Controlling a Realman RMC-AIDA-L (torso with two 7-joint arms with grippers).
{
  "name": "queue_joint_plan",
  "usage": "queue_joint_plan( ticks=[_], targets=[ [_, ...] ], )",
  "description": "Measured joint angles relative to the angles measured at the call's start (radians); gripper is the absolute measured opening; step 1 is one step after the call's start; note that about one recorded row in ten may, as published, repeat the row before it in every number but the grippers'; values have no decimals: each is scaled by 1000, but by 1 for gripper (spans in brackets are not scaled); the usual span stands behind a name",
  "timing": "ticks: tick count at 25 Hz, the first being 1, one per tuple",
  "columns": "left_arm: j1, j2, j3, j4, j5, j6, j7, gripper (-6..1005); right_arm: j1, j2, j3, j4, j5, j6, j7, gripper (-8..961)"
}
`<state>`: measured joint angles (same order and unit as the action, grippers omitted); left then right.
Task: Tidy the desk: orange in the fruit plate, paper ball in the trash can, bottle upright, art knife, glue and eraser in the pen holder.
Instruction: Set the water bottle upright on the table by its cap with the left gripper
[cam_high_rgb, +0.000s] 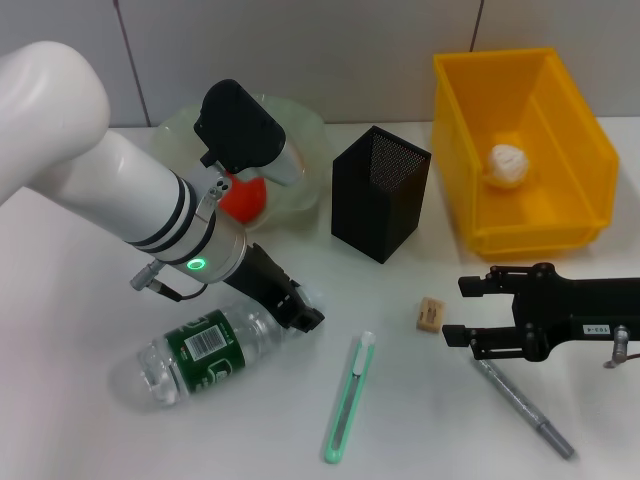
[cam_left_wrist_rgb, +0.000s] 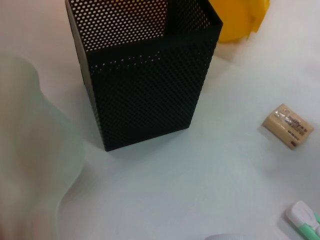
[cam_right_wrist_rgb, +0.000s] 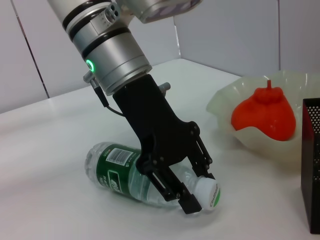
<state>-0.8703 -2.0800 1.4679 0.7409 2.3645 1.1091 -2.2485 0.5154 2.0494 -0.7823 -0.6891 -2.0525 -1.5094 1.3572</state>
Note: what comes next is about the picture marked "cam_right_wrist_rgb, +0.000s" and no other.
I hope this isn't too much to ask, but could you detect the silver left gripper connector stub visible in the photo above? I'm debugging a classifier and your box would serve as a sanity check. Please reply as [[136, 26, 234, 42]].
[[158, 81, 171, 96]]

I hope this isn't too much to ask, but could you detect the clear water bottle green label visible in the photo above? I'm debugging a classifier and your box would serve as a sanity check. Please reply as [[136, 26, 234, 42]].
[[84, 141, 223, 210]]

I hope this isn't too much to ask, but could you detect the left gripper cable with plug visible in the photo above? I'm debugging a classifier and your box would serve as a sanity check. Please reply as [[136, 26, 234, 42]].
[[83, 71, 126, 117]]

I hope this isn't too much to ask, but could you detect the black mesh pen holder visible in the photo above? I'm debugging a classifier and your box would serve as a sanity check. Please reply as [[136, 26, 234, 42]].
[[299, 98, 320, 235]]

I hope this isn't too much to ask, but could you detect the pale green wavy fruit bowl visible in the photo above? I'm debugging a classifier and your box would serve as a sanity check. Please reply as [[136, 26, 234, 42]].
[[206, 69, 320, 173]]

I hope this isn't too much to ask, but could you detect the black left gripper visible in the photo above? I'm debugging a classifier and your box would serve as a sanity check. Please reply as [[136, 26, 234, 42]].
[[112, 74, 216, 215]]

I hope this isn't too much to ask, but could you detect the orange fruit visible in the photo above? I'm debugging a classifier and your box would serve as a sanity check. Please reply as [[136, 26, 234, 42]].
[[230, 79, 298, 142]]

